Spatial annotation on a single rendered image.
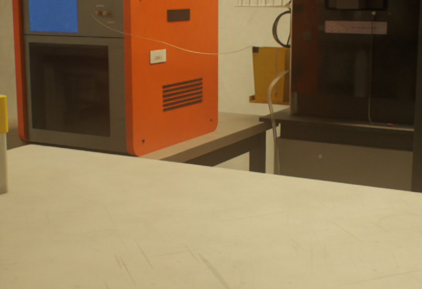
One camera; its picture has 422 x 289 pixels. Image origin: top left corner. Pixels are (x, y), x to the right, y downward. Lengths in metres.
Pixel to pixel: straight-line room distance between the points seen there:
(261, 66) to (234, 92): 1.33
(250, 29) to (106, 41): 1.79
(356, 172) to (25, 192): 1.46
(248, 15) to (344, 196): 2.82
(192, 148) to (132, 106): 0.22
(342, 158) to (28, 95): 0.87
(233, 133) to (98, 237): 1.50
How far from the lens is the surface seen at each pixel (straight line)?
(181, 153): 1.88
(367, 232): 0.66
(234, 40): 3.60
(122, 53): 1.80
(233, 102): 3.63
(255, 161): 2.39
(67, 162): 0.92
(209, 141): 2.01
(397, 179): 2.11
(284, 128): 2.22
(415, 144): 1.28
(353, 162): 2.14
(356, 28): 2.16
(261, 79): 2.31
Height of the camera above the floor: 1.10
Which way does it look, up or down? 10 degrees down
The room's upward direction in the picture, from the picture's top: straight up
